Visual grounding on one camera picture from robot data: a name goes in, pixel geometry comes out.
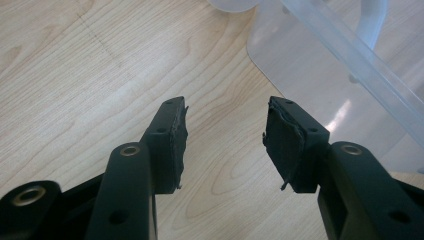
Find translucent round plastic piece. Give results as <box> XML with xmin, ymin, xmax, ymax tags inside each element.
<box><xmin>207</xmin><ymin>0</ymin><xmax>262</xmax><ymax>14</ymax></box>

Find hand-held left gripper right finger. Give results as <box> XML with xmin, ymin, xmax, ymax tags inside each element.
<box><xmin>262</xmin><ymin>96</ymin><xmax>331</xmax><ymax>194</ymax></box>

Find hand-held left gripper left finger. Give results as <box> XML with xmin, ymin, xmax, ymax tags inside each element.
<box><xmin>139</xmin><ymin>96</ymin><xmax>190</xmax><ymax>195</ymax></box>

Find clear plastic storage box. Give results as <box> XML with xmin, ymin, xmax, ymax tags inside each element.
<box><xmin>246</xmin><ymin>0</ymin><xmax>424</xmax><ymax>175</ymax></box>

